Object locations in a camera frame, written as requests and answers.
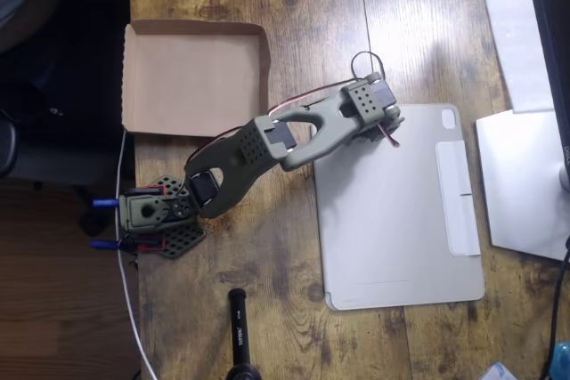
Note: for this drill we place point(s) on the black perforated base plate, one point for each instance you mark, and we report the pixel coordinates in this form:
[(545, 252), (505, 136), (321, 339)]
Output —
[(182, 240)]

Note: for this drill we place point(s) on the brown cardboard tray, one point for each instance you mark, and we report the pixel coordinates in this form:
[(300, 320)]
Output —
[(191, 82)]

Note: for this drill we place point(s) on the tablet in beige case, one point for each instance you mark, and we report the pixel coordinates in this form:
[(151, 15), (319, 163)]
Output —
[(401, 228)]

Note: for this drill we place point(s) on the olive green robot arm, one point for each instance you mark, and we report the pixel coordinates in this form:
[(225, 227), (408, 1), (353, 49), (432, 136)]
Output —
[(311, 131)]

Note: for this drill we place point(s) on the black computer monitor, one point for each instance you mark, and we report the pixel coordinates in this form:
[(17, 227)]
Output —
[(556, 42)]

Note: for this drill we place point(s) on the white and blue packet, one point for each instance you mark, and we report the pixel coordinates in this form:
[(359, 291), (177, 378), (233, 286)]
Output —
[(499, 373)]

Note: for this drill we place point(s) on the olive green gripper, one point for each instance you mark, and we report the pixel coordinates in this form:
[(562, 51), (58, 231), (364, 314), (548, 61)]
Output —
[(388, 130)]

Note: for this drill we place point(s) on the blue round object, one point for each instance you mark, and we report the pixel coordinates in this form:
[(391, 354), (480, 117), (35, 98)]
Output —
[(563, 362)]

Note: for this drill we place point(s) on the silver monitor stand base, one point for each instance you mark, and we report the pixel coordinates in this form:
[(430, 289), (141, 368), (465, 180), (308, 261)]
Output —
[(521, 184)]

